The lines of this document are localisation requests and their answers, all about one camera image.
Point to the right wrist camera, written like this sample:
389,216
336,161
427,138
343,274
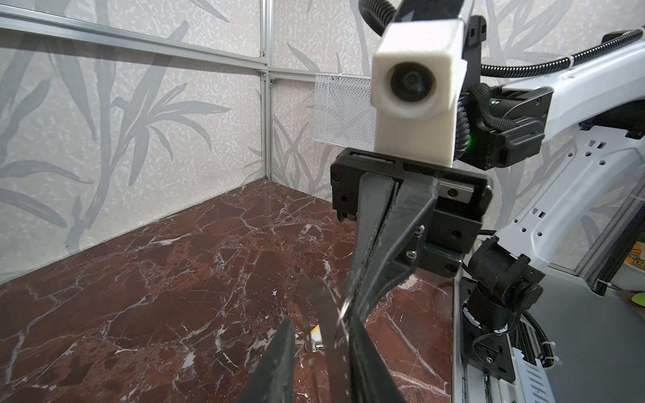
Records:
417,74

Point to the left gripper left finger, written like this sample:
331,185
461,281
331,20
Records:
272,379

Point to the white wire mesh basket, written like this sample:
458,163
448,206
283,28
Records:
342,112

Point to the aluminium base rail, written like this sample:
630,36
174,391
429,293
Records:
472,385

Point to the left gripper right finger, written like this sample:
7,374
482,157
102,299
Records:
370,379

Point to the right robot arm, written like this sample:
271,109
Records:
580,87

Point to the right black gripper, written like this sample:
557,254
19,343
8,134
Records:
409,214

